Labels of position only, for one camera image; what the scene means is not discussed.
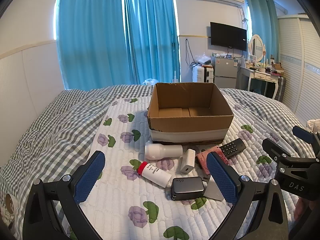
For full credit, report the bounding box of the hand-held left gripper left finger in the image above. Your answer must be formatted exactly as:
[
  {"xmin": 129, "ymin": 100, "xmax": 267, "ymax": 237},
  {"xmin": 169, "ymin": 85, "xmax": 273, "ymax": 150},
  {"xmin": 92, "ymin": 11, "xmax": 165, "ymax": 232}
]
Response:
[{"xmin": 23, "ymin": 151, "xmax": 106, "ymax": 240}]

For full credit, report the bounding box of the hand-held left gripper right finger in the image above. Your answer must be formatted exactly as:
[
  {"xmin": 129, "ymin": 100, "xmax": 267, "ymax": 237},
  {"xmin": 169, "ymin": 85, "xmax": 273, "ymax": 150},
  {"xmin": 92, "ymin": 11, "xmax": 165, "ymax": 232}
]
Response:
[{"xmin": 206, "ymin": 151, "xmax": 290, "ymax": 240}]

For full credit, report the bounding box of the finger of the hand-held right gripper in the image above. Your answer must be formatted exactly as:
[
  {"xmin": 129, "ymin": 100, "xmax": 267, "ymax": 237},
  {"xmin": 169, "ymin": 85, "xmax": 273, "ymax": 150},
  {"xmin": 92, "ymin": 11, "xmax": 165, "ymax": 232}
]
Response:
[
  {"xmin": 292, "ymin": 125, "xmax": 316, "ymax": 143},
  {"xmin": 262, "ymin": 138, "xmax": 293, "ymax": 167}
]

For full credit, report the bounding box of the grey metal scraper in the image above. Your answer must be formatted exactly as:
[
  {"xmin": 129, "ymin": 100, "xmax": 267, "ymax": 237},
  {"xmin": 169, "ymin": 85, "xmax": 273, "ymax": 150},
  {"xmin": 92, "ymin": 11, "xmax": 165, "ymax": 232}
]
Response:
[{"xmin": 200, "ymin": 174, "xmax": 225, "ymax": 202}]

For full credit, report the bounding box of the pink packet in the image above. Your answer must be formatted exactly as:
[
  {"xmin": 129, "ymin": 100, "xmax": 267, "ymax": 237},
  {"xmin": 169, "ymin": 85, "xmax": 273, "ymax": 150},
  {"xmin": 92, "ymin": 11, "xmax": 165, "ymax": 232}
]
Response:
[{"xmin": 197, "ymin": 149, "xmax": 229, "ymax": 175}]

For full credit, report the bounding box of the black remote control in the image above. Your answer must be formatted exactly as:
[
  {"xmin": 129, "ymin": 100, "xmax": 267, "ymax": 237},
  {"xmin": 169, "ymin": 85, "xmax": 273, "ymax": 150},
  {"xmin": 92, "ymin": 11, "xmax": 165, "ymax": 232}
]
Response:
[{"xmin": 218, "ymin": 138, "xmax": 246, "ymax": 159}]

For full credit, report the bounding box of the black power adapter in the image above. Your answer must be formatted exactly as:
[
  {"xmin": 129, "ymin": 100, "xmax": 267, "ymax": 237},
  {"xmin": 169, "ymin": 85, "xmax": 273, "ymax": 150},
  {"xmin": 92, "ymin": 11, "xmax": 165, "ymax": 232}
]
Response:
[{"xmin": 171, "ymin": 176, "xmax": 206, "ymax": 201}]

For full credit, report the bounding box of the white power adapter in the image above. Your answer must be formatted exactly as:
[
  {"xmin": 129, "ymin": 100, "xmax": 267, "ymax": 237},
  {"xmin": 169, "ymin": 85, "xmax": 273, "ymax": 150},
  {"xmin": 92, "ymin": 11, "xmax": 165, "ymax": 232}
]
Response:
[{"xmin": 180, "ymin": 148, "xmax": 196, "ymax": 174}]

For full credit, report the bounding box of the brown cardboard box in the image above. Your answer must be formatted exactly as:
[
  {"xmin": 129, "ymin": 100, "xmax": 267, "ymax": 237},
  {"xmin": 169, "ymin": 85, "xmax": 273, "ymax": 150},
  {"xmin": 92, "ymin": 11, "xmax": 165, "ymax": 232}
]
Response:
[{"xmin": 146, "ymin": 82, "xmax": 234, "ymax": 146}]

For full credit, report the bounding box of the red-capped white bottle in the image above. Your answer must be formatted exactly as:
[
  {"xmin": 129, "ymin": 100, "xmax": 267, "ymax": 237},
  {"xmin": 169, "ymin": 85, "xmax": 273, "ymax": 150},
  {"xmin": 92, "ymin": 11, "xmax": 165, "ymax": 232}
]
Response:
[{"xmin": 137, "ymin": 161, "xmax": 173, "ymax": 188}]

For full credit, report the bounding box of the person's right hand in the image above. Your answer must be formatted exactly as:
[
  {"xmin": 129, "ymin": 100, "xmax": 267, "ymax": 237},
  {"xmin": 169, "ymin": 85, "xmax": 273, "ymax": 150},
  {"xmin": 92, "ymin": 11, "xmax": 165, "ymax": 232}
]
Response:
[{"xmin": 294, "ymin": 197, "xmax": 312, "ymax": 222}]

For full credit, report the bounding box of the white cloth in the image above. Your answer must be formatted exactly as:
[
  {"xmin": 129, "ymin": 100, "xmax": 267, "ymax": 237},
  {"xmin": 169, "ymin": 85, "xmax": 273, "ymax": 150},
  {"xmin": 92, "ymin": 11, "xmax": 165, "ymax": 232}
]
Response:
[{"xmin": 306, "ymin": 118, "xmax": 320, "ymax": 132}]

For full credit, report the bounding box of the white floral quilted mat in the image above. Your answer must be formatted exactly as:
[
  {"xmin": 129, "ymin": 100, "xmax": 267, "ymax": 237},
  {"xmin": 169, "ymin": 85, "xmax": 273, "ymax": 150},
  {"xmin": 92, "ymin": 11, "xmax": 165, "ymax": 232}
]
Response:
[{"xmin": 75, "ymin": 96, "xmax": 320, "ymax": 240}]

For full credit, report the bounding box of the dark grey suitcase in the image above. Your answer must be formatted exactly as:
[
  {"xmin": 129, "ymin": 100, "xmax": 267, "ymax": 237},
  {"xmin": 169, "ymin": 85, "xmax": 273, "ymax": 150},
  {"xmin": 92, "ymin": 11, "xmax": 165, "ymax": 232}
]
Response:
[{"xmin": 276, "ymin": 76, "xmax": 287, "ymax": 102}]

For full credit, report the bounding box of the white slatted wardrobe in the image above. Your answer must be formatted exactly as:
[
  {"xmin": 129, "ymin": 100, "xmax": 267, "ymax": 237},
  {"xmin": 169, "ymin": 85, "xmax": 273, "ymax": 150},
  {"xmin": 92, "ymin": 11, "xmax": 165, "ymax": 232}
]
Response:
[{"xmin": 277, "ymin": 14, "xmax": 320, "ymax": 128}]

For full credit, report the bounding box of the brown open box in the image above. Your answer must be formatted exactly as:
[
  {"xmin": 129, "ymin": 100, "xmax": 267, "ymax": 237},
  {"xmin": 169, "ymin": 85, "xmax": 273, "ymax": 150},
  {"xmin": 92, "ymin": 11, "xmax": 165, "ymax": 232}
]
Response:
[{"xmin": 271, "ymin": 62, "xmax": 285, "ymax": 75}]

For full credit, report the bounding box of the white dressing table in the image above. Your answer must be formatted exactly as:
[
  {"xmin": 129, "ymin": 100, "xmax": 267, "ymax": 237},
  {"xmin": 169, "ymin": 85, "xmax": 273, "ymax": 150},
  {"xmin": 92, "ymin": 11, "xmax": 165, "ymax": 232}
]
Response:
[{"xmin": 236, "ymin": 66, "xmax": 281, "ymax": 102}]

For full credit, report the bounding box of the brown tape roll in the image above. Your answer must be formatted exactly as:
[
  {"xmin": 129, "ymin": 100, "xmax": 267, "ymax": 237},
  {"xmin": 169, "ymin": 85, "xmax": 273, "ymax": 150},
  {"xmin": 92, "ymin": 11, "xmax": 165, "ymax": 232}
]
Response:
[{"xmin": 4, "ymin": 192, "xmax": 17, "ymax": 215}]

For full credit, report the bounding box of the grey small fridge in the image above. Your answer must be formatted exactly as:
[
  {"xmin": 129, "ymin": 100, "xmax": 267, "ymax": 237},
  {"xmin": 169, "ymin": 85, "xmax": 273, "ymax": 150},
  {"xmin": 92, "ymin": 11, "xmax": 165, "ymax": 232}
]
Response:
[{"xmin": 214, "ymin": 56, "xmax": 242, "ymax": 89}]

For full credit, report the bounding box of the oval white vanity mirror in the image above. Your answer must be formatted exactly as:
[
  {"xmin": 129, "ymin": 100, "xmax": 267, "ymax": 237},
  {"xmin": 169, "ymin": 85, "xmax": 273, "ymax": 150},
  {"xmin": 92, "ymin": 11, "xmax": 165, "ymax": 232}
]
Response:
[{"xmin": 248, "ymin": 34, "xmax": 265, "ymax": 63}]

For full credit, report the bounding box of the white suitcase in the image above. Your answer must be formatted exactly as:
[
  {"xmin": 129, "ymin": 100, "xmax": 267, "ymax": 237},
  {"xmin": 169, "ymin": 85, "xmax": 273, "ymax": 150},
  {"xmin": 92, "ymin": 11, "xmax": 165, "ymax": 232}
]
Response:
[{"xmin": 192, "ymin": 66, "xmax": 215, "ymax": 83}]

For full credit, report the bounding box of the clear plastic bag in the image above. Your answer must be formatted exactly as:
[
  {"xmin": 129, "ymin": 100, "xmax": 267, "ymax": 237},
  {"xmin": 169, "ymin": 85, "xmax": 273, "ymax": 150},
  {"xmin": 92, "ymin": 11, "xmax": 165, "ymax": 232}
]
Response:
[{"xmin": 196, "ymin": 54, "xmax": 213, "ymax": 66}]

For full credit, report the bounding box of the teal curtain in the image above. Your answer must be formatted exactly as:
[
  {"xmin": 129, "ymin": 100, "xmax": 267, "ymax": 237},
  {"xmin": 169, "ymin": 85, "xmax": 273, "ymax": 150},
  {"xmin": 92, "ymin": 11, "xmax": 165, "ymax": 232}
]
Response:
[{"xmin": 244, "ymin": 0, "xmax": 279, "ymax": 63}]

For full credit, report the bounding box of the wide blue curtain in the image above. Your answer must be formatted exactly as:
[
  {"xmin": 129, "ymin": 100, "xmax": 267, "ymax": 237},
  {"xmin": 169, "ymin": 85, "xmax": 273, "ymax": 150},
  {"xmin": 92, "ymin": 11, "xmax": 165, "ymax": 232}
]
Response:
[{"xmin": 55, "ymin": 0, "xmax": 126, "ymax": 91}]

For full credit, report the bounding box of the narrow blue curtain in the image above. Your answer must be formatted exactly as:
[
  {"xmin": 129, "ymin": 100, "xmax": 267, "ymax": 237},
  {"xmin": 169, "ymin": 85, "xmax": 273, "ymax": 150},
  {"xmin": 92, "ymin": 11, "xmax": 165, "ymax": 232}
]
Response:
[{"xmin": 124, "ymin": 0, "xmax": 181, "ymax": 85}]

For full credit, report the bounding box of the black wall television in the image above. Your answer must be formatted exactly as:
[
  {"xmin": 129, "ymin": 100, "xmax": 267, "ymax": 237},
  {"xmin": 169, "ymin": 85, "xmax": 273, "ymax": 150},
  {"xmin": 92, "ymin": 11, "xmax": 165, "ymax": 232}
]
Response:
[{"xmin": 210, "ymin": 22, "xmax": 248, "ymax": 51}]

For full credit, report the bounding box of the black wall cable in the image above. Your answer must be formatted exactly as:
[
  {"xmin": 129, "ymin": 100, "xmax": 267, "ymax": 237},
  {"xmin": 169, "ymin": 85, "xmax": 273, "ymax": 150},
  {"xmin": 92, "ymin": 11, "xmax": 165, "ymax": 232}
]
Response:
[{"xmin": 185, "ymin": 38, "xmax": 198, "ymax": 67}]

